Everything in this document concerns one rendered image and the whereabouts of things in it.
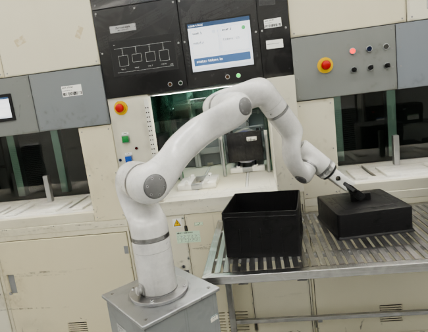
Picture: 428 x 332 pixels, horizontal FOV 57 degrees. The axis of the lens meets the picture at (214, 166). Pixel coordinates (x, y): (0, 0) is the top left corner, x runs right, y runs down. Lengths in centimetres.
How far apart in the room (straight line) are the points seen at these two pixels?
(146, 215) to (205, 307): 35
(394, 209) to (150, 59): 122
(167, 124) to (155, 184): 130
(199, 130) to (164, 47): 72
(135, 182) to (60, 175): 153
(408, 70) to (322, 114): 40
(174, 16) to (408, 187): 133
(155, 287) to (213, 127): 53
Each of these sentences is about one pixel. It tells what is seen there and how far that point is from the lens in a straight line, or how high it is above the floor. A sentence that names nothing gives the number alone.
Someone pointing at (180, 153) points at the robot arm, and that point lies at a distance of 120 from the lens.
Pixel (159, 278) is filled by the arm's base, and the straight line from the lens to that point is 126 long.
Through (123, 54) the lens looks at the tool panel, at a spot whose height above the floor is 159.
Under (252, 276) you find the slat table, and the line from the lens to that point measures 136.
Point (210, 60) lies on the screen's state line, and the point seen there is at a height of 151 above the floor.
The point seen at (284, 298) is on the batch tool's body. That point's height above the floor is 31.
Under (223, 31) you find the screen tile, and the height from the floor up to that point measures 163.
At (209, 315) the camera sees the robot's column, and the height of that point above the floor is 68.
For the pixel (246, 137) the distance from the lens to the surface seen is 236.
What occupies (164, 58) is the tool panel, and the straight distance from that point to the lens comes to 188.
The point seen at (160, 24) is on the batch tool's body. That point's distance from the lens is 190.
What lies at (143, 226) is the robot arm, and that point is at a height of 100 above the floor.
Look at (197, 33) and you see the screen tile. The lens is 186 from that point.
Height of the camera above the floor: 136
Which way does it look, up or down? 10 degrees down
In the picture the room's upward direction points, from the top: 7 degrees counter-clockwise
